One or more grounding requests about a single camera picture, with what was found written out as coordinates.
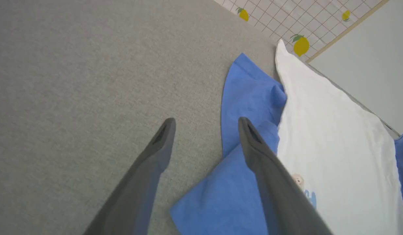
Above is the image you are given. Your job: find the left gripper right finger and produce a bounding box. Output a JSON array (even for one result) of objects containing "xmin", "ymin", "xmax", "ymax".
[{"xmin": 237, "ymin": 117, "xmax": 334, "ymax": 235}]

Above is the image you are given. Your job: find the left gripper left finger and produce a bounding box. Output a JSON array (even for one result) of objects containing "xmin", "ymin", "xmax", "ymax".
[{"xmin": 82, "ymin": 117, "xmax": 176, "ymax": 235}]

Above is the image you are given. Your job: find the white and blue garment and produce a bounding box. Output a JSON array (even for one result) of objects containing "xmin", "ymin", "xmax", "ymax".
[{"xmin": 170, "ymin": 39, "xmax": 403, "ymax": 235}]

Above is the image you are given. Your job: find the grey fabric sofa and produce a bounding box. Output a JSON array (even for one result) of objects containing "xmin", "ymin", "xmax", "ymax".
[{"xmin": 0, "ymin": 0, "xmax": 401, "ymax": 235}]

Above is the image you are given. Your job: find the lemon print tile partition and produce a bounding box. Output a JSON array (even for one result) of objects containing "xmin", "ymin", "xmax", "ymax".
[{"xmin": 215, "ymin": 0, "xmax": 390, "ymax": 62}]

